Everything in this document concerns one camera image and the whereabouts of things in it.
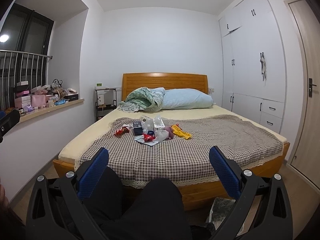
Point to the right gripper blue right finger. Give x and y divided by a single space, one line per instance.
273 218

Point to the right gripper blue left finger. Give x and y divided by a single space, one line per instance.
56 209

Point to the dark blue box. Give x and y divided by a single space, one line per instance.
137 128

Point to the yellow snack wrapper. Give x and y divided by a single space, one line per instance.
180 133

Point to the clear plastic bag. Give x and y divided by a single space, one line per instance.
148 128

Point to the floral trash bin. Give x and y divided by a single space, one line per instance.
219 210

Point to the pink boxes on sill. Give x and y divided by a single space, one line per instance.
29 99

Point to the cream mattress sheet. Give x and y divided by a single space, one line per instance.
72 151

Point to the beige wooden door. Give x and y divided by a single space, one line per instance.
305 154

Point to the metal window railing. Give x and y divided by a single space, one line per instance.
17 66

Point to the dark window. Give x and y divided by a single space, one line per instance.
25 37

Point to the black bedside rack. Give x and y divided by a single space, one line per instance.
105 100

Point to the red snack wrapper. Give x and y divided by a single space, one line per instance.
122 131

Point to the red white packet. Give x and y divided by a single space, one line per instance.
148 137

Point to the purple cloth piece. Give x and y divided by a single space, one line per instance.
170 131

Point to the white built-in wardrobe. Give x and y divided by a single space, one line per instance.
254 74

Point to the green floral blanket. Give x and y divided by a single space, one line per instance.
143 99

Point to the light blue pillow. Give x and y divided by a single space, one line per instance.
186 98

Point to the wooden bed frame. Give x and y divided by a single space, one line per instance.
194 195

